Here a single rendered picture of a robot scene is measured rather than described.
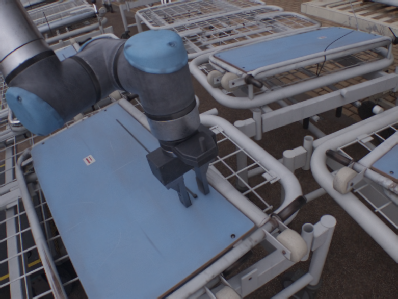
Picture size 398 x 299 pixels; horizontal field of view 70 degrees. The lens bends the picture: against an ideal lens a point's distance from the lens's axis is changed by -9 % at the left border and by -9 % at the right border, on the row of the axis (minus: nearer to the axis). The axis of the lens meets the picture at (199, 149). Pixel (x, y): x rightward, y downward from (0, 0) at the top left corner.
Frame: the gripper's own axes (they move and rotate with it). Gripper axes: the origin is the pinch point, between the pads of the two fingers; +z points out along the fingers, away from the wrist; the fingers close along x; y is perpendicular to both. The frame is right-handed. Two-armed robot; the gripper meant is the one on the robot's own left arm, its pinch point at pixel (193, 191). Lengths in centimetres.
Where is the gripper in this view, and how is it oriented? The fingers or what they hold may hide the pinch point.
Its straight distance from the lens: 67.1
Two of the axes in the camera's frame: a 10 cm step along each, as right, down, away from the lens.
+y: -5.8, -4.5, 6.8
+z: 1.7, 7.5, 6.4
